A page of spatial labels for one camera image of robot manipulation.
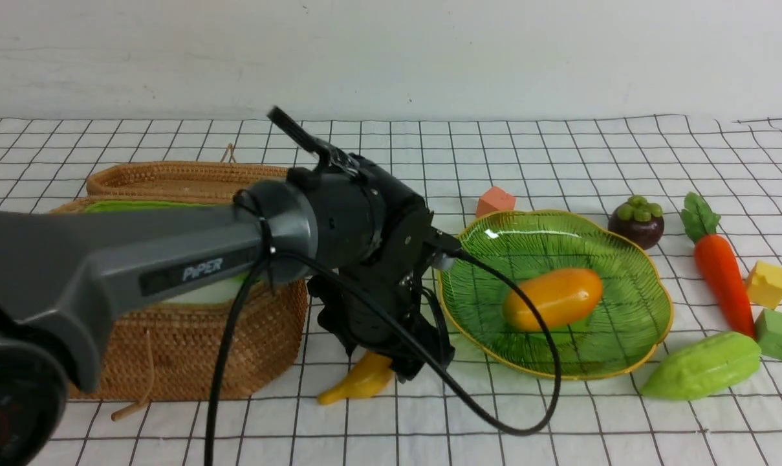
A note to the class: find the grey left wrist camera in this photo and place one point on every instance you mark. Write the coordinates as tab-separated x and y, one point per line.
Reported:
442	260

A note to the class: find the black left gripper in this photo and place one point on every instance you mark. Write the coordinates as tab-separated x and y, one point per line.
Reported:
390	276

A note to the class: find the orange toy carrot green top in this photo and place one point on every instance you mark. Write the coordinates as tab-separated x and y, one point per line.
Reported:
716	262

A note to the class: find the yellow foam cube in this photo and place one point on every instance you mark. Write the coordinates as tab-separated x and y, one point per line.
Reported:
764	285

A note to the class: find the dark purple toy mangosteen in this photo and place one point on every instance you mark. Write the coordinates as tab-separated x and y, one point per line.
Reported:
639	221

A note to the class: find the green toy bitter gourd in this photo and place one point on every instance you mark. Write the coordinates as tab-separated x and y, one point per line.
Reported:
704	368

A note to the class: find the orange foam cube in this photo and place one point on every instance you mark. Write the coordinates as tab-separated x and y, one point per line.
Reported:
493	200

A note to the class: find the green glass leaf plate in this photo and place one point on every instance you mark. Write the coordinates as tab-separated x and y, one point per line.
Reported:
633	317

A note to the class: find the woven rattan basket green lining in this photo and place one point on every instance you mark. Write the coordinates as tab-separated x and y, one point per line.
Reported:
167	352

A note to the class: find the white black grid tablecloth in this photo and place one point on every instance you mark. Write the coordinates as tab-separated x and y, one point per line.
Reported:
586	166

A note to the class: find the green foam cube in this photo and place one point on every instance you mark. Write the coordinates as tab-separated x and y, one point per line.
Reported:
768	333

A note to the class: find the yellow toy banana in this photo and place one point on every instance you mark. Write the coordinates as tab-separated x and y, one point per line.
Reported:
368	377

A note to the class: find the white toy radish green leaves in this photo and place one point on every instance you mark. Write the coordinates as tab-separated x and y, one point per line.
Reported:
215	293

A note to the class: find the woven rattan basket lid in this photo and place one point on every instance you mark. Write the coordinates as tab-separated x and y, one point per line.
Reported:
191	180

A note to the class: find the orange yellow toy mango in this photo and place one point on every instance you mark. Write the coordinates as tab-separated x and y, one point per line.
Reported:
562	297

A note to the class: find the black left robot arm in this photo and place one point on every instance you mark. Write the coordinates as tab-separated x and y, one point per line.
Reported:
362	236

